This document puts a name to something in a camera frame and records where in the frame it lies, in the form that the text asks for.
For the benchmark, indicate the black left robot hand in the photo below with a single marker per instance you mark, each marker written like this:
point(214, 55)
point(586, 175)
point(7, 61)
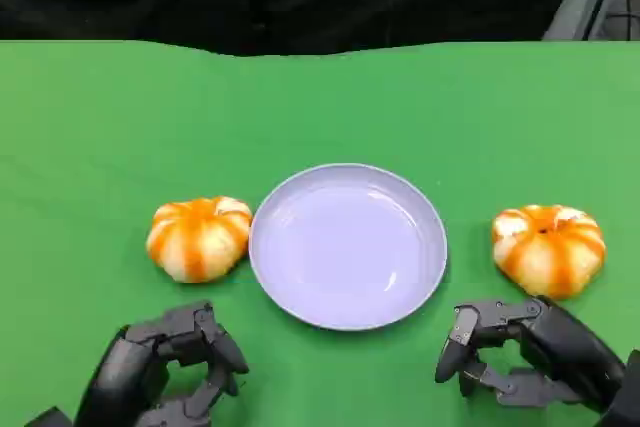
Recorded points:
point(125, 367)

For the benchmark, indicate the lilac plate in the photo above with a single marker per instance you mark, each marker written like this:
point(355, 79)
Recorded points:
point(345, 252)

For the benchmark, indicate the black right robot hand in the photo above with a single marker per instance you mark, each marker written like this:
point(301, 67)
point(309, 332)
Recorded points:
point(565, 342)

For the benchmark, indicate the green table cloth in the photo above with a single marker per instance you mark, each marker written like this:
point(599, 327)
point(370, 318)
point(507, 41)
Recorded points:
point(320, 112)

